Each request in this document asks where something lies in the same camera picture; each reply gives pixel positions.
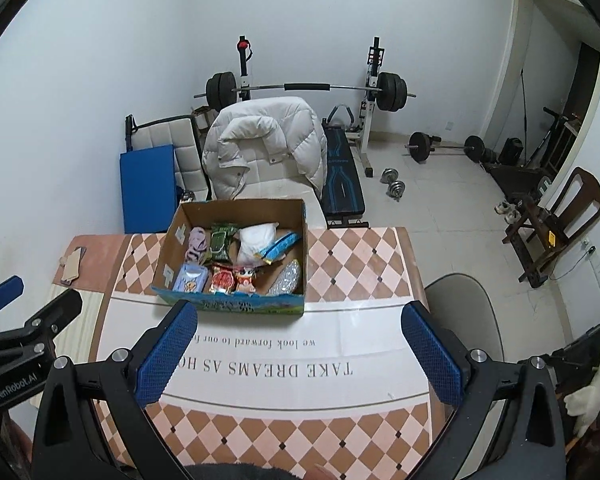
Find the white goose plush toy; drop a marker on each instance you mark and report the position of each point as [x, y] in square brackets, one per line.
[595, 395]

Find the purple cloth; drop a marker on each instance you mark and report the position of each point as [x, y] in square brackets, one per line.
[197, 245]

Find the black weight bench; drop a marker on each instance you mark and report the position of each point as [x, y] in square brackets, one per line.
[342, 175]

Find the beige padded folding chair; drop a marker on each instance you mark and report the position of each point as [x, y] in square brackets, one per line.
[185, 145]

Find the small floor barbell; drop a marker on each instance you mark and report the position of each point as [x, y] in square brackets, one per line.
[420, 146]

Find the white puffer jacket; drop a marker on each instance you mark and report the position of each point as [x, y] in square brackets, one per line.
[265, 140]

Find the blue star snack packet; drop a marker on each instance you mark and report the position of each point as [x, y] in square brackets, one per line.
[190, 280]

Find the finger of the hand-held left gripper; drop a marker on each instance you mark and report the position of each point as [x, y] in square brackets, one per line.
[55, 310]
[2, 292]

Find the cartoon print snack packet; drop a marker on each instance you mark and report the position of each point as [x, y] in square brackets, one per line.
[245, 280]

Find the checked tablecloth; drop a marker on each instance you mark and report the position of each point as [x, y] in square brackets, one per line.
[360, 270]

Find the white plastic bag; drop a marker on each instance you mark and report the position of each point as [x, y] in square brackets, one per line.
[255, 242]

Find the blue folded mat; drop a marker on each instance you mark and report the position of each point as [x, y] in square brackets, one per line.
[147, 187]

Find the silver yellow packet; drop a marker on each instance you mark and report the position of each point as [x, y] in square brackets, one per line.
[287, 277]

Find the red snack packet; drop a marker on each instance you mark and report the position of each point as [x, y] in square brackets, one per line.
[222, 280]

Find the black low platform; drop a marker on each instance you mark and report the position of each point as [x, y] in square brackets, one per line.
[515, 175]

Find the beige round chair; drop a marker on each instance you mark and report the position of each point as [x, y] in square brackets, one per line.
[460, 310]

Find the black thin pole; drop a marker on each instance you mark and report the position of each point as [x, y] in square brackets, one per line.
[524, 105]

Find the green wet wipes packet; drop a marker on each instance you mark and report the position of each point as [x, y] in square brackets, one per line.
[220, 242]

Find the brown wooden chair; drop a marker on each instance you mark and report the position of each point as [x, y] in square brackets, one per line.
[570, 220]

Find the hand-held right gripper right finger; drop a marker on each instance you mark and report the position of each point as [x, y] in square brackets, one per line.
[432, 355]

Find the black scooter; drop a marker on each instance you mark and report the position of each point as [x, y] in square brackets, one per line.
[552, 135]

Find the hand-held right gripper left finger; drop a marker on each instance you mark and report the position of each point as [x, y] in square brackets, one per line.
[167, 347]

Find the pair of white shoes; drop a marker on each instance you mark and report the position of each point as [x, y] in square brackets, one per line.
[509, 209]

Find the long blue packet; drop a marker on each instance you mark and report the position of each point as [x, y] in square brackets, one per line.
[280, 247]

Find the chrome dumbbell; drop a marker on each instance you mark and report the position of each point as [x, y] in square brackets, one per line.
[396, 189]
[389, 176]

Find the white barbell rack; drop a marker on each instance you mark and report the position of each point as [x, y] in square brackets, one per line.
[367, 130]

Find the barbell with black plates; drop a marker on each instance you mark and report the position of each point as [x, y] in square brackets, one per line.
[220, 91]

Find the brown cardboard piece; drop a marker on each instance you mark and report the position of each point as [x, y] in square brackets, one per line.
[72, 265]

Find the cardboard box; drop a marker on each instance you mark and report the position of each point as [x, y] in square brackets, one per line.
[240, 305]

